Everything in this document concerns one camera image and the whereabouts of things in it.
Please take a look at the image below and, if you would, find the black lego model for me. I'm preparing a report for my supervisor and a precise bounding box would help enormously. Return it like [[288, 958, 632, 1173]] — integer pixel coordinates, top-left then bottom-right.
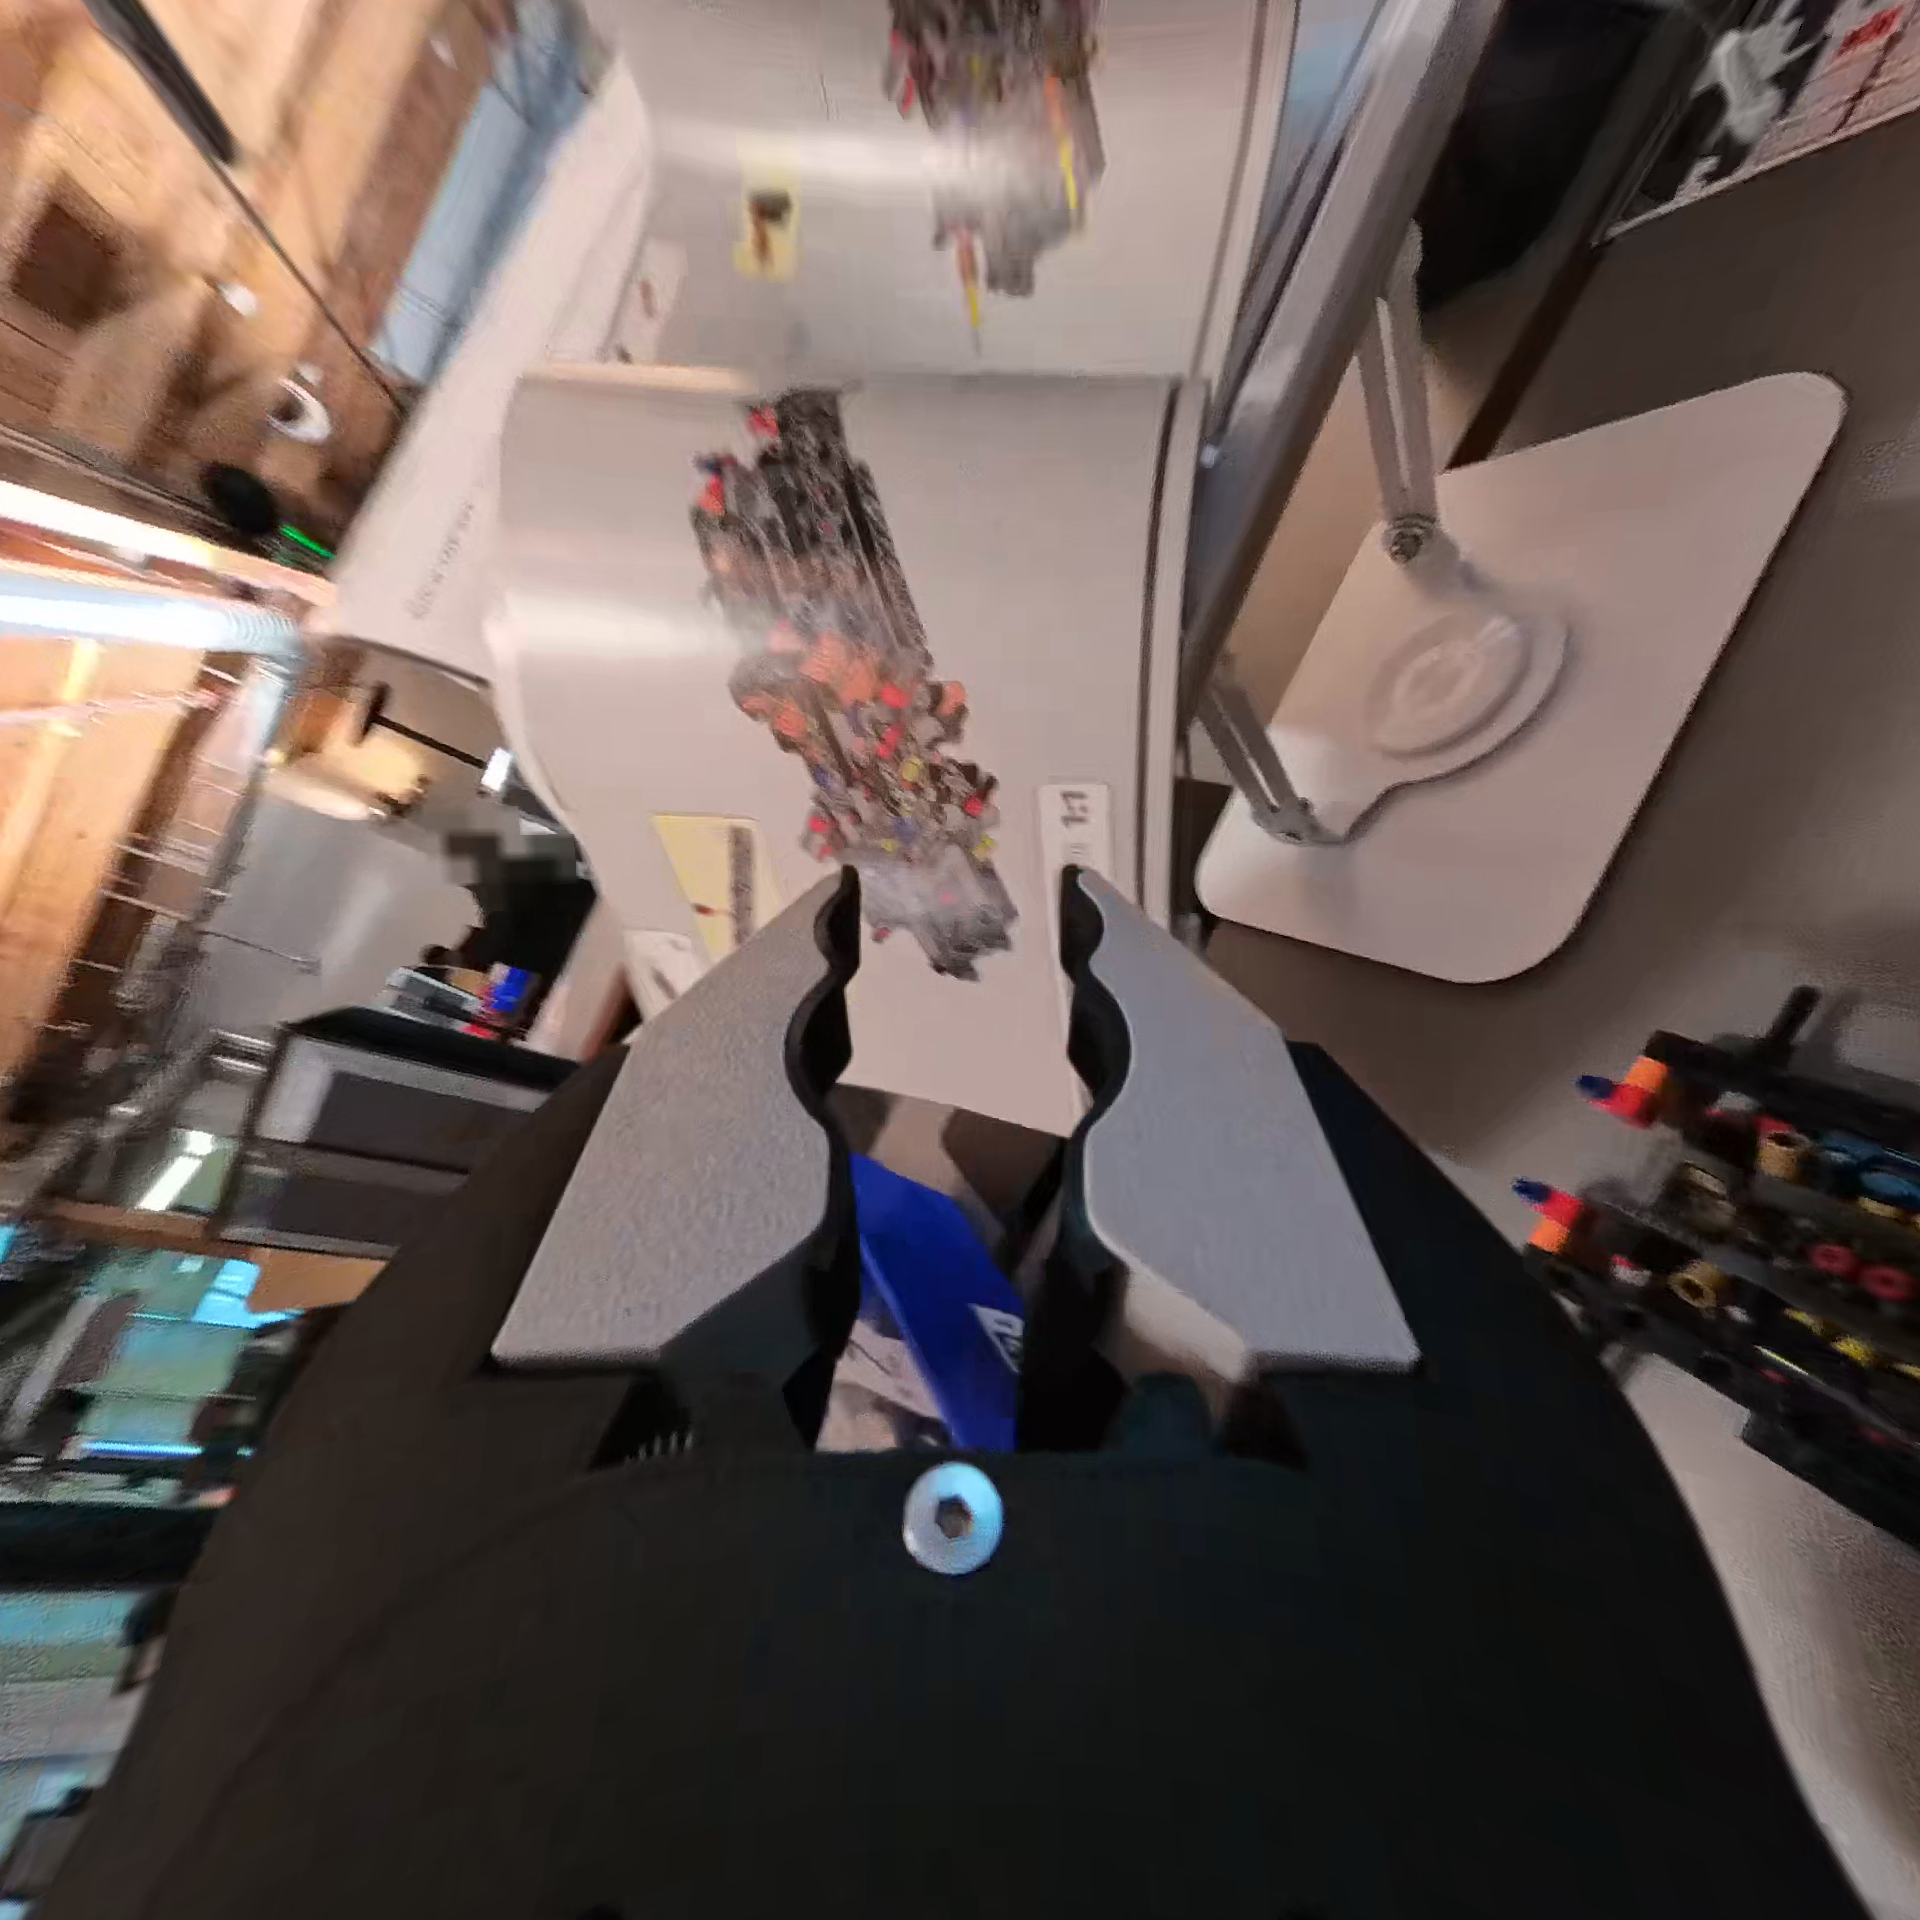
[[1512, 986, 1920, 1558]]

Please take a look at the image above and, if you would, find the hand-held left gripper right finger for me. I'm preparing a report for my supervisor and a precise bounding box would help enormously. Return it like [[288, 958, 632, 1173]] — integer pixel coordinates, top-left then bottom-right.
[[1033, 867, 1422, 1453]]

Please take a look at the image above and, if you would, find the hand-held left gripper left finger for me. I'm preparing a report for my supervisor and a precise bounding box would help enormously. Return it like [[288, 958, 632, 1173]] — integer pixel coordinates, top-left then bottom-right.
[[490, 870, 863, 1375]]

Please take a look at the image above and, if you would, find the black and white wall poster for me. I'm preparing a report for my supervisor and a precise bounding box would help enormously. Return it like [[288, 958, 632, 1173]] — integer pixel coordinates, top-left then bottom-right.
[[1635, 0, 1920, 205]]

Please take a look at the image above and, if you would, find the white monitor stand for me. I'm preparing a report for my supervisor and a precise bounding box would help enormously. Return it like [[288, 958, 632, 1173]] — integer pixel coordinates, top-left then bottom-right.
[[1193, 227, 1853, 989]]

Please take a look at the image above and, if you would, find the silver-edged computer monitor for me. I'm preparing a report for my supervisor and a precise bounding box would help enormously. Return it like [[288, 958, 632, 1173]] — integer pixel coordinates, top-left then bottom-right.
[[1177, 0, 1697, 709]]

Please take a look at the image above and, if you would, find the white lego instruction booklet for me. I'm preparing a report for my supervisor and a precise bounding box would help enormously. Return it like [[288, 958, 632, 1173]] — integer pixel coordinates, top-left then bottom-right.
[[324, 0, 1299, 1148]]

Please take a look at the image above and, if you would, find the blue plastic bin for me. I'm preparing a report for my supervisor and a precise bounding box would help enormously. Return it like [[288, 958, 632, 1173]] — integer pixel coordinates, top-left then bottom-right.
[[840, 1149, 1038, 1453]]

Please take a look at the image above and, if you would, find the black box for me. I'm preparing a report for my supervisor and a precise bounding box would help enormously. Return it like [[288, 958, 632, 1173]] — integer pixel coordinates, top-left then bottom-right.
[[224, 1004, 591, 1256]]

